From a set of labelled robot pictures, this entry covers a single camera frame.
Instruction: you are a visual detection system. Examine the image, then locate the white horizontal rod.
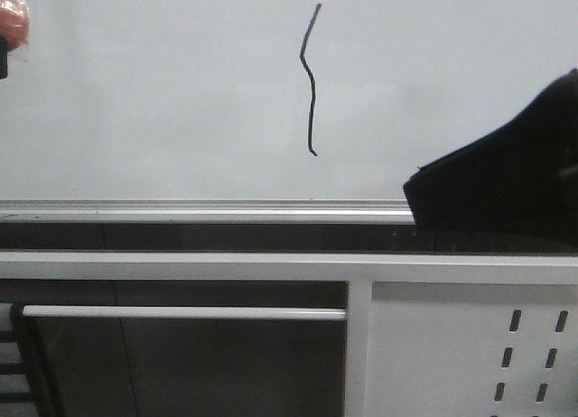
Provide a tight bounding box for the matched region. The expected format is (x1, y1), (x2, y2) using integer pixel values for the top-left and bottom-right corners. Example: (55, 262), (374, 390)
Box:
(23, 305), (347, 321)

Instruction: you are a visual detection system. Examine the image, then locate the whiteboard with aluminium frame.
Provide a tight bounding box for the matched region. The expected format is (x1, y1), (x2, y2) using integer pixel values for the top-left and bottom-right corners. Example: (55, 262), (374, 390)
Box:
(1, 0), (577, 222)

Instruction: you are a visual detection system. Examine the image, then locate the red round magnet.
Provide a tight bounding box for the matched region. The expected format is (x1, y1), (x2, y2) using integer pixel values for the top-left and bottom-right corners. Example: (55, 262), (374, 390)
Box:
(1, 0), (31, 62)

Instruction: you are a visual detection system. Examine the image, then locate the white perforated metal panel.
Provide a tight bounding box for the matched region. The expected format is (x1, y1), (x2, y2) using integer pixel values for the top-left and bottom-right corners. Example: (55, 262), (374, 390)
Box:
(366, 283), (577, 416)

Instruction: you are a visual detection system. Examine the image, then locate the black drawn marker line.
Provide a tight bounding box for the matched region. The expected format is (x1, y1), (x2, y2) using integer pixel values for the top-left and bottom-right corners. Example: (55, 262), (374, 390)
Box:
(299, 3), (322, 157)

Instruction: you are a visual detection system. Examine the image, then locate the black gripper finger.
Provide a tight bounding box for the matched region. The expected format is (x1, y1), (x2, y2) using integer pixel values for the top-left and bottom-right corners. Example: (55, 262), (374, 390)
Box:
(0, 36), (9, 79)
(403, 69), (577, 243)

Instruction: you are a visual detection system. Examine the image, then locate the white metal stand frame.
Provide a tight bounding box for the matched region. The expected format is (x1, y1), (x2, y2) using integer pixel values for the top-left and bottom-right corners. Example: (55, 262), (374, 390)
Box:
(1, 251), (577, 416)

